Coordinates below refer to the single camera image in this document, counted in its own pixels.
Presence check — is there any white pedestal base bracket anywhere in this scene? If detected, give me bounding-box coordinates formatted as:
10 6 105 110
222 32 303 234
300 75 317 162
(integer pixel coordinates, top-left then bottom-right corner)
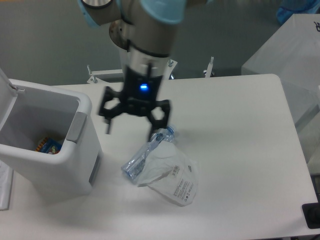
87 56 215 84

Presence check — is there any white push-lid trash can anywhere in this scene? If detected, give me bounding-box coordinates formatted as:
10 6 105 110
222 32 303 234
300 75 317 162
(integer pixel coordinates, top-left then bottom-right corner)
0 73 102 195

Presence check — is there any crushed clear plastic bottle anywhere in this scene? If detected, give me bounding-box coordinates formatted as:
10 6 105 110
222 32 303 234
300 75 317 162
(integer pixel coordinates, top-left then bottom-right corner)
121 124 177 184

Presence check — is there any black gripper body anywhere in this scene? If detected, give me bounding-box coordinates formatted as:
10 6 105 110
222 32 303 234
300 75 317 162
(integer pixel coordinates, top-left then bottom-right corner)
119 65 162 117

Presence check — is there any colourful packet inside bin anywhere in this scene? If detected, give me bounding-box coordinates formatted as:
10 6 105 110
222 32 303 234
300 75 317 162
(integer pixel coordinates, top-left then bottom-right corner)
35 137 62 155

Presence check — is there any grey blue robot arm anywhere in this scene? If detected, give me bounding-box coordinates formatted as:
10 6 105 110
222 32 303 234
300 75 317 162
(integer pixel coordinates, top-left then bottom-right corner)
77 0 210 136

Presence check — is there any clear printed plastic bag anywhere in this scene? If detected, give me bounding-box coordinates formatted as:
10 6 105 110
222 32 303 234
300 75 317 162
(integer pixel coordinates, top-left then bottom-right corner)
137 141 199 207

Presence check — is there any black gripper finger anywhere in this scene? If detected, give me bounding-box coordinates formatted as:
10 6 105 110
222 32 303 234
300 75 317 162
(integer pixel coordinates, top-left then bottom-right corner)
97 86 125 135
147 99 171 140

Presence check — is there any black device at corner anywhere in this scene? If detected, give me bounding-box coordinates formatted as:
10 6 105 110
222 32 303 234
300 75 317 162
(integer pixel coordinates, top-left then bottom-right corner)
302 202 320 229

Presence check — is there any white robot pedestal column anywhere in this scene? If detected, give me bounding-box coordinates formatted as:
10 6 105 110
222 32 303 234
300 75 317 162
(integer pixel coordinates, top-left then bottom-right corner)
118 48 131 78

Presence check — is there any white box at right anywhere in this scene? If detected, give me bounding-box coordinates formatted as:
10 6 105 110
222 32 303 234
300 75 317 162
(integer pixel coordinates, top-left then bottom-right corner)
241 14 320 122

